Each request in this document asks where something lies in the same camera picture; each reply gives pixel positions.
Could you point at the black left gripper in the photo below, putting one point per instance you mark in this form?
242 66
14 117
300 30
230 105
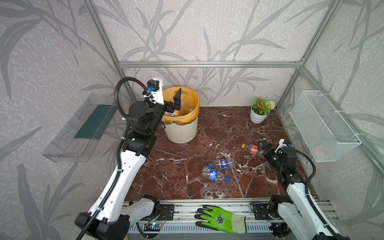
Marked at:
168 106

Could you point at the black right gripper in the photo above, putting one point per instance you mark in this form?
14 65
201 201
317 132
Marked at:
264 147

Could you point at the pink label yellow cap bottle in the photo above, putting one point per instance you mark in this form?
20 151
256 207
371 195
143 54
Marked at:
252 149

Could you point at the Pepsi bottle blue cap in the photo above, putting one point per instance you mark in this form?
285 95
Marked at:
222 164

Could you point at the crushed bottle blue label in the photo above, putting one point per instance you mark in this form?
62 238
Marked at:
214 175

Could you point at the orange Fanta bottle front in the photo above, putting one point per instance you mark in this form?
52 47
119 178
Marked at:
178 113

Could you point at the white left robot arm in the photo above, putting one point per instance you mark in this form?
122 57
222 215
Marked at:
107 219

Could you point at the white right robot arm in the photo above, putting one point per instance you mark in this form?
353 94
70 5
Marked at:
301 214

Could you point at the yellow plastic bin liner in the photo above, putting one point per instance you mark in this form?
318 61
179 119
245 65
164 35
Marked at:
190 103

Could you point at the white ribbed trash bin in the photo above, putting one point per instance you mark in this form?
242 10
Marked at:
181 134

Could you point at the potted plant red flowers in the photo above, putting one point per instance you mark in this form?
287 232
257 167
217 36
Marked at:
261 109

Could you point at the green black work glove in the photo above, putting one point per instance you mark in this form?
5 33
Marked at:
218 219

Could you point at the green circuit board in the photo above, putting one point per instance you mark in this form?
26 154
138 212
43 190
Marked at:
152 227

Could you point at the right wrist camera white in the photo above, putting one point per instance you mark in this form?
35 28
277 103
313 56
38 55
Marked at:
284 143

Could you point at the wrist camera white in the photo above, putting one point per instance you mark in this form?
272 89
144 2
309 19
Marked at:
153 94
284 143

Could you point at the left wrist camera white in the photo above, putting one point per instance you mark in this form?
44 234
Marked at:
153 94

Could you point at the white wire mesh basket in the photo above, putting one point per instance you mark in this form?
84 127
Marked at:
324 130

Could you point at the clear acrylic wall shelf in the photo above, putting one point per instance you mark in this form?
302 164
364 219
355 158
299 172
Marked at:
78 139

